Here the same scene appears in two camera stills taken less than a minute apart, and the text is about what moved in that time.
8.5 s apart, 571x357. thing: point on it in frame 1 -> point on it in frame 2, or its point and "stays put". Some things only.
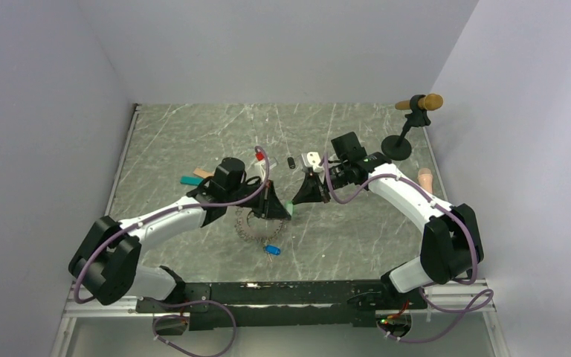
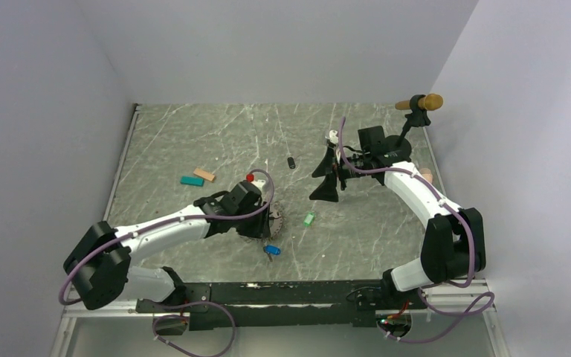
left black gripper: [268, 205] -> [260, 229]
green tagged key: [289, 207] -> [308, 219]
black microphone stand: [398, 147] stays put
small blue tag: [272, 250] stays put
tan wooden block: [202, 172] stays put
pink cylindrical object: [425, 179] stays put
